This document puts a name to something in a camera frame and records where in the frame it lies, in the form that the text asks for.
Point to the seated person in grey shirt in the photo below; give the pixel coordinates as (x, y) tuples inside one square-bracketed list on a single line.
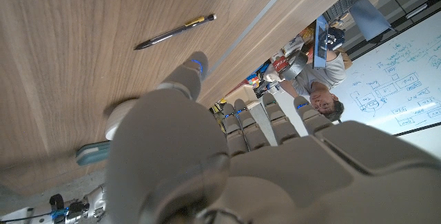
[(320, 76)]

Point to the grey duct tape roll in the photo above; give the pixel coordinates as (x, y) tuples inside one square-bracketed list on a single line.
[(296, 67)]

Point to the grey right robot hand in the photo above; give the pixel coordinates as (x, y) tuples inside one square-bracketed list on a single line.
[(94, 200)]

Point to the blue sponge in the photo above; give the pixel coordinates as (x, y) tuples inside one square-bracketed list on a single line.
[(93, 153)]

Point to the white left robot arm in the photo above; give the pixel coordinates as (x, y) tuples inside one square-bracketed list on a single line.
[(20, 217)]

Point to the black laptop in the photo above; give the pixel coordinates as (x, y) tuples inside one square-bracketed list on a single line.
[(368, 17)]

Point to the crumpled white tissue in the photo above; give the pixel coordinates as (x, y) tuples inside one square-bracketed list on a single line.
[(273, 76)]

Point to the whiteboard with blue writing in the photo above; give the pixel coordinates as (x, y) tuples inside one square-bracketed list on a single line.
[(396, 79)]

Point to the red and white can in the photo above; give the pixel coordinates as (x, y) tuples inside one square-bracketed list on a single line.
[(280, 64)]

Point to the blue rectangular board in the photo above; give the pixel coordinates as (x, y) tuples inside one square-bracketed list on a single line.
[(320, 41)]

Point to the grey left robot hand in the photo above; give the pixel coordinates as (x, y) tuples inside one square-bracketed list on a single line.
[(275, 182)]

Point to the black pen with yellow clip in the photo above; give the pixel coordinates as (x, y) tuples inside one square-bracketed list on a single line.
[(172, 31)]

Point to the white ceramic bowl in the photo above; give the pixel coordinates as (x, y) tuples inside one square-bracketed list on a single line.
[(117, 117)]

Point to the light wooden box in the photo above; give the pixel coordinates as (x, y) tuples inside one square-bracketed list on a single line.
[(241, 93)]

